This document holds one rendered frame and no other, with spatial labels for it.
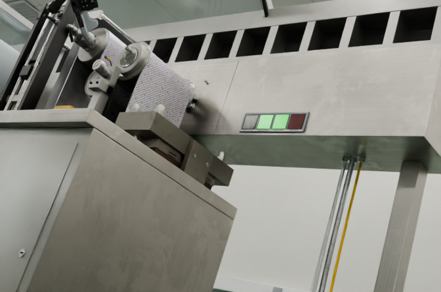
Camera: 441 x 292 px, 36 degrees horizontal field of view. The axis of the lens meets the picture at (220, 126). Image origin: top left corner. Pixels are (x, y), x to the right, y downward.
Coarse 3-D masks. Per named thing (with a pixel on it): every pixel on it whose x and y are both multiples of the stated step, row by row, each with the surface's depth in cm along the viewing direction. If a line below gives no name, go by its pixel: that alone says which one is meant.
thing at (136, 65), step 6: (138, 48) 220; (120, 54) 225; (138, 54) 219; (144, 54) 219; (138, 60) 217; (120, 66) 222; (132, 66) 218; (138, 66) 218; (120, 72) 220; (126, 72) 218; (132, 72) 219
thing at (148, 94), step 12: (144, 84) 218; (156, 84) 222; (132, 96) 214; (144, 96) 218; (156, 96) 222; (168, 96) 226; (144, 108) 218; (168, 108) 226; (180, 108) 231; (180, 120) 231
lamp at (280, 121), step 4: (276, 116) 216; (280, 116) 215; (284, 116) 214; (288, 116) 213; (276, 120) 215; (280, 120) 214; (284, 120) 213; (276, 124) 215; (280, 124) 214; (284, 124) 213; (272, 128) 215; (276, 128) 214; (280, 128) 213; (284, 128) 212
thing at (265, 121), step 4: (264, 116) 219; (268, 116) 218; (272, 116) 217; (260, 120) 220; (264, 120) 218; (268, 120) 217; (260, 124) 219; (264, 124) 218; (268, 124) 217; (260, 128) 218; (264, 128) 217; (268, 128) 216
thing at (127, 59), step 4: (132, 48) 222; (124, 52) 224; (128, 52) 222; (136, 52) 220; (124, 56) 223; (128, 56) 221; (132, 56) 220; (136, 56) 219; (120, 60) 223; (124, 60) 222; (128, 60) 221; (132, 60) 219; (120, 64) 222; (124, 64) 220; (128, 64) 219
